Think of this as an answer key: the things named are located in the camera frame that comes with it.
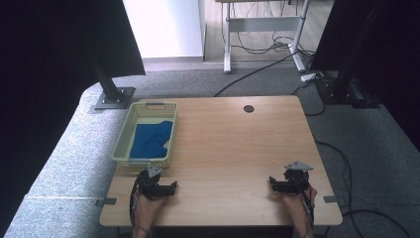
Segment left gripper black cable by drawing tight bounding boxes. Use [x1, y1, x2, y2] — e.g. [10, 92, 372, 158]
[129, 170, 148, 229]

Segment white power strip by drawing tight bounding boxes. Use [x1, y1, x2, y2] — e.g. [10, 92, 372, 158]
[300, 71, 325, 83]

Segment pale green plastic basket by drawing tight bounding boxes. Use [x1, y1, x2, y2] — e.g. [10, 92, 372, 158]
[111, 101, 179, 170]

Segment person's right hand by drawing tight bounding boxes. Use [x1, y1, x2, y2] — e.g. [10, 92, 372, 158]
[280, 185, 318, 220]

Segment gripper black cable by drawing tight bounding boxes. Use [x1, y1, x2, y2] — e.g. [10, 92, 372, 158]
[129, 170, 148, 229]
[291, 178, 315, 229]

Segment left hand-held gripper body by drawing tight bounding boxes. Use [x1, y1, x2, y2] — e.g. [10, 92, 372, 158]
[133, 164, 167, 200]

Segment white desk frame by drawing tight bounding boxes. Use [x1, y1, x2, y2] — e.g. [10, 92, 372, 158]
[216, 0, 311, 73]

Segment long black floor cable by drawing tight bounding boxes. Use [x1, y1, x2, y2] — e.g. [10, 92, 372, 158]
[213, 49, 315, 98]

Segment blue t-shirt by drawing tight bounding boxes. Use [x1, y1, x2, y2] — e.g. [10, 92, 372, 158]
[129, 120, 174, 160]

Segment white panel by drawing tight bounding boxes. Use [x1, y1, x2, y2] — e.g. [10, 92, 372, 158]
[122, 0, 204, 60]

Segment tangle of cables under desk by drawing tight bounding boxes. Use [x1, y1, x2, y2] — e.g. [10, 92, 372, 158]
[231, 0, 316, 63]

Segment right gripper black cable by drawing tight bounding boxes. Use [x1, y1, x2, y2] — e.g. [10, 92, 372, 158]
[291, 178, 315, 229]

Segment black curtain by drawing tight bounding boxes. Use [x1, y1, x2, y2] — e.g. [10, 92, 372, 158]
[310, 0, 420, 152]
[0, 0, 147, 232]

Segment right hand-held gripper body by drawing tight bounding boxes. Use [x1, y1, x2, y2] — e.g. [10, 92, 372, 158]
[280, 161, 314, 195]

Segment black metal stand grey base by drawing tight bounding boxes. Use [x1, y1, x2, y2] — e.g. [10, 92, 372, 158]
[88, 56, 137, 111]

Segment person's left hand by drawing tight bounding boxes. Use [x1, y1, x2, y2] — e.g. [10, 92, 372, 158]
[133, 192, 166, 230]

